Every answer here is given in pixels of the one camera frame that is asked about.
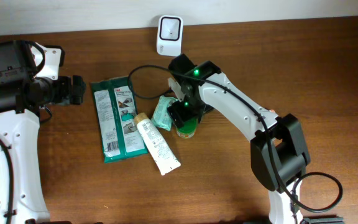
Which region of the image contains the green lid seasoning jar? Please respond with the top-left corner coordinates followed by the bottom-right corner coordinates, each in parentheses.
top-left (177, 119), bottom-right (198, 139)

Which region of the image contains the teal tissue pack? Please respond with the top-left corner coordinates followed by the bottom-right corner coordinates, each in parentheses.
top-left (151, 96), bottom-right (178, 131)

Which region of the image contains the white cream tube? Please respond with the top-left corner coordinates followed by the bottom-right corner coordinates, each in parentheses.
top-left (134, 113), bottom-right (181, 175)

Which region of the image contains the green wipes packet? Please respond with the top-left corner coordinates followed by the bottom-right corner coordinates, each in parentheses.
top-left (90, 77), bottom-right (148, 164)

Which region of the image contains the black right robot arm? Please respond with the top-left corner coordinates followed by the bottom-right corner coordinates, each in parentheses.
top-left (167, 54), bottom-right (344, 223)

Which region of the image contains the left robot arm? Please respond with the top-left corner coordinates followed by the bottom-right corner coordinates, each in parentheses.
top-left (0, 40), bottom-right (86, 223)

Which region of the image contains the white barcode scanner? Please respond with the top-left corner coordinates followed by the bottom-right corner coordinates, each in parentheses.
top-left (156, 15), bottom-right (183, 57)

